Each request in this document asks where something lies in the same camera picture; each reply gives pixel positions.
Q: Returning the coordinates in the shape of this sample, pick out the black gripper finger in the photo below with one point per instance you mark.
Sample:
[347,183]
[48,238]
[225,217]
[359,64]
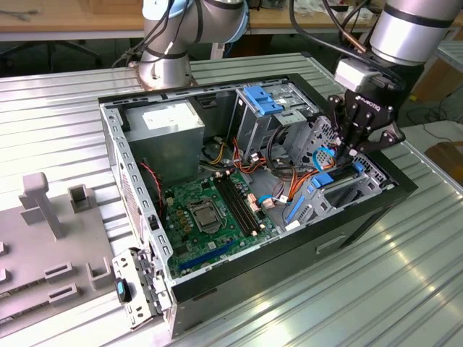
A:
[338,119]
[388,139]

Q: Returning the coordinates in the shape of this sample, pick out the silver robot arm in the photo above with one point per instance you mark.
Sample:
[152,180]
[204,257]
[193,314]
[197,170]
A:
[162,65]

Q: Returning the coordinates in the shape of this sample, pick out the perforated metal disk bay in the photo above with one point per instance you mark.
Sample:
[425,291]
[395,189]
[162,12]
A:
[316,207]

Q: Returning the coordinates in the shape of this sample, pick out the brown cardboard box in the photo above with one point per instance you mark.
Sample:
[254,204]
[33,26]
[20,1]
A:
[448,159]
[437,83]

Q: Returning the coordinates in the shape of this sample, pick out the blue plastic drive latch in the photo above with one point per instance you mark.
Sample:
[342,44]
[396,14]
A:
[260,99]

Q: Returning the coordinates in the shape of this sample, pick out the silver optical drive cage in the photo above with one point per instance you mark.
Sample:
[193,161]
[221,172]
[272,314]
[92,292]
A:
[253,126]

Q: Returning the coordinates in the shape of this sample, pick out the black RAM slot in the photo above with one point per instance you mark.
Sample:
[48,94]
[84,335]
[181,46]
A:
[242,201]
[247,200]
[233,205]
[238,203]

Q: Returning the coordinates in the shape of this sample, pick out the black PC case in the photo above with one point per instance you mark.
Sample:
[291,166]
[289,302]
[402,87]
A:
[289,274]

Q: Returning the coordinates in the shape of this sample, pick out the silver CPU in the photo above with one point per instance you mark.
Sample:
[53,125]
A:
[204,217]

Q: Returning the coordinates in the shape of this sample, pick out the CPU socket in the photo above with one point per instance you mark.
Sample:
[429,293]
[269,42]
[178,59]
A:
[191,207]

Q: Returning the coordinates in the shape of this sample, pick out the silver power supply box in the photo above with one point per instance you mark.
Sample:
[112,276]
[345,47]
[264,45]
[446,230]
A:
[162,144]

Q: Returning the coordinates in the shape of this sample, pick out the green motherboard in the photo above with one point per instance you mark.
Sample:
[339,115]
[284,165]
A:
[195,242]

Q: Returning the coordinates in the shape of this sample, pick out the blue expansion slot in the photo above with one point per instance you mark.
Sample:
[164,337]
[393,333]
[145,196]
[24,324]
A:
[206,256]

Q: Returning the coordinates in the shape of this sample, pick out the black case fan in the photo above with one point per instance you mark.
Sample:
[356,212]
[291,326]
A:
[161,207]

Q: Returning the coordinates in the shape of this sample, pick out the wooden desk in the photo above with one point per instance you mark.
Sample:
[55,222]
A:
[72,20]

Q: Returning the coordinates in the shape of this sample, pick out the grey parts rack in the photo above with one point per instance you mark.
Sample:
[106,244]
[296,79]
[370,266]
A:
[36,235]

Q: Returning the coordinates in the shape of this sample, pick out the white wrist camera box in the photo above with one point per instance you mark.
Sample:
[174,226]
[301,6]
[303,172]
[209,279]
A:
[356,77]

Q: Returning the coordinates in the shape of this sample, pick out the blue plastic bay rail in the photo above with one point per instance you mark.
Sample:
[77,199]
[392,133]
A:
[293,209]

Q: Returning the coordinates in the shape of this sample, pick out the square brown base plate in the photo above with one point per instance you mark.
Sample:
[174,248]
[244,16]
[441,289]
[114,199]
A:
[148,86]

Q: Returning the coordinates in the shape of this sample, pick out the hinged metal slot bracket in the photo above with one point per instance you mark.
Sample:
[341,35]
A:
[141,307]

